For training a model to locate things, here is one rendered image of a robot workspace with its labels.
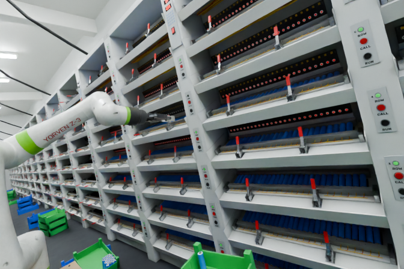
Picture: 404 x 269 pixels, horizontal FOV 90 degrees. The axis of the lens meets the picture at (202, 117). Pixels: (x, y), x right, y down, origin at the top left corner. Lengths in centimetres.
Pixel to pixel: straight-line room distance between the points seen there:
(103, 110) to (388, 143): 100
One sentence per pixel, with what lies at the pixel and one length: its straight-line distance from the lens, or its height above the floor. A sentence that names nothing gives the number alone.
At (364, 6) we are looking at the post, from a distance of 77.
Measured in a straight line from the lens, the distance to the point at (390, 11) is 77.
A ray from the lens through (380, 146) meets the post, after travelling 75.
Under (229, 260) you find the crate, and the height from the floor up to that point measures 44.
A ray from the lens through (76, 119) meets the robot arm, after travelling 110.
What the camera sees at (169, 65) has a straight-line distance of 115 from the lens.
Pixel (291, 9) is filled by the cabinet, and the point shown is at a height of 126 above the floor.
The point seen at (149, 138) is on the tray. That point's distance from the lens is 134.
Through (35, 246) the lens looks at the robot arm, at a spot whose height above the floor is 54.
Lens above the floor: 86
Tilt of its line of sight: 2 degrees up
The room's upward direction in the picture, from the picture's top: 13 degrees counter-clockwise
